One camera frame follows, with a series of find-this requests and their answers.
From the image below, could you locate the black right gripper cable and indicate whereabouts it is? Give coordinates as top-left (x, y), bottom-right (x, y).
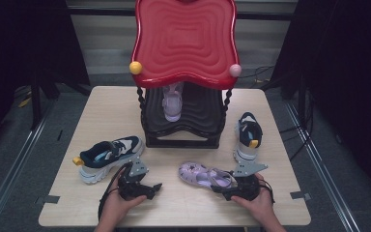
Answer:
top-left (258, 179), bottom-right (276, 205)

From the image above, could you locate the person's left hand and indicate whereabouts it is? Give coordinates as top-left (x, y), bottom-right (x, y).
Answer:
top-left (100, 189), bottom-right (148, 226)

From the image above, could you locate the metal floor rail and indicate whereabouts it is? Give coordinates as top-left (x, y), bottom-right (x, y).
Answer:
top-left (0, 96), bottom-right (57, 232)
top-left (283, 101), bottom-right (363, 232)

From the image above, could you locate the black floor cable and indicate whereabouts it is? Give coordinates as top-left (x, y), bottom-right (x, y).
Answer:
top-left (238, 65), bottom-right (275, 81)

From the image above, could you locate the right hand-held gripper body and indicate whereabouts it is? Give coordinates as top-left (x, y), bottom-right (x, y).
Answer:
top-left (220, 161), bottom-right (269, 202)

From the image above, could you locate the navy and white sneaker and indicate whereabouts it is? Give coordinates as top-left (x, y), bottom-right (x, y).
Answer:
top-left (72, 135), bottom-right (145, 186)
top-left (232, 111), bottom-right (264, 164)

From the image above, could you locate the red and black shoe rack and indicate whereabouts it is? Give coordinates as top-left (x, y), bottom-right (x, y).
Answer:
top-left (128, 0), bottom-right (242, 150)

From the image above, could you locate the person's right hand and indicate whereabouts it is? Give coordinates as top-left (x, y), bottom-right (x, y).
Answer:
top-left (231, 173), bottom-right (276, 226)

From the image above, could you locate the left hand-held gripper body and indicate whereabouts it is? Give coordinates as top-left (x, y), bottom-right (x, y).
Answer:
top-left (117, 156), bottom-right (156, 201)

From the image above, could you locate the lilac sandal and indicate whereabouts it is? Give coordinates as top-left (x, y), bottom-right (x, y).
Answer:
top-left (161, 81), bottom-right (186, 123)
top-left (178, 160), bottom-right (240, 191)

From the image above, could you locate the yellow floor object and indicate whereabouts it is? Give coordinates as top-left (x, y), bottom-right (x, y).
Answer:
top-left (16, 96), bottom-right (33, 109)

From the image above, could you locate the black curtain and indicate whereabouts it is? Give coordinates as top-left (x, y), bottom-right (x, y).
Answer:
top-left (0, 0), bottom-right (91, 159)
top-left (270, 0), bottom-right (371, 202)

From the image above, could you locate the grey tape strip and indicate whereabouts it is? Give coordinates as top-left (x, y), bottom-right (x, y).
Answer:
top-left (34, 194), bottom-right (61, 205)
top-left (289, 190), bottom-right (312, 201)

